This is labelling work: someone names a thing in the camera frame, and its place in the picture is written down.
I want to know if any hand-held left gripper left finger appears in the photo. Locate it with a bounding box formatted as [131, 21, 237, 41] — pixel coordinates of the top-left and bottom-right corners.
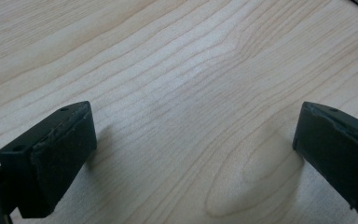
[0, 100, 98, 219]

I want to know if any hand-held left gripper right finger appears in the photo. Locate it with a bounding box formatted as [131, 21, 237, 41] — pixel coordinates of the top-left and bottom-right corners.
[292, 101, 358, 219]

